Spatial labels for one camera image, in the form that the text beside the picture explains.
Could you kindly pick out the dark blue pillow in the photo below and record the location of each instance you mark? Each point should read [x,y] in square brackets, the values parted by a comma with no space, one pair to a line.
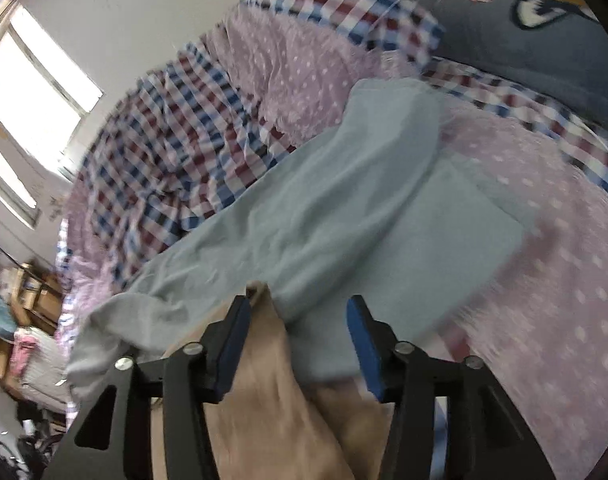
[508,50]

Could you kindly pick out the white storage bag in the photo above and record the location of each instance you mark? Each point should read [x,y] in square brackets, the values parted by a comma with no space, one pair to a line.
[46,372]

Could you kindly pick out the window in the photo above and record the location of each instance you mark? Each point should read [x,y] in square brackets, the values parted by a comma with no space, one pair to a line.
[34,85]

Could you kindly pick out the crumpled checkered quilt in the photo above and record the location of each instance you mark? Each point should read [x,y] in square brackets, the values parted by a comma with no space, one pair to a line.
[184,135]

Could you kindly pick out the checkered bed sheet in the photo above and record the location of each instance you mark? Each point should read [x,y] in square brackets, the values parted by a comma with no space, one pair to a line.
[558,285]

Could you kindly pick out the beige t-shirt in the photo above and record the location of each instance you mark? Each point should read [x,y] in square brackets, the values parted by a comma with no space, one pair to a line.
[264,410]

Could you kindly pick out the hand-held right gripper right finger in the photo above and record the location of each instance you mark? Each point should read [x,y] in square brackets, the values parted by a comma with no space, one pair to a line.
[364,350]

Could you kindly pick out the pink cloth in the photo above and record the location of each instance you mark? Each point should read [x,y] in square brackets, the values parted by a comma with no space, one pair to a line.
[24,355]

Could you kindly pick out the stack of cardboard boxes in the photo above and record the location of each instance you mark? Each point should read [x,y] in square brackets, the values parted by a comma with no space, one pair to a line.
[34,300]

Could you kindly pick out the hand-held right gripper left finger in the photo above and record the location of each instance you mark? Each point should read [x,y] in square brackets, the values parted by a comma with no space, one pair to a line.
[234,345]

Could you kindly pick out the grey-blue sweatpants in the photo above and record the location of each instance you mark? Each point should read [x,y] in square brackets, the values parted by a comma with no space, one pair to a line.
[309,220]

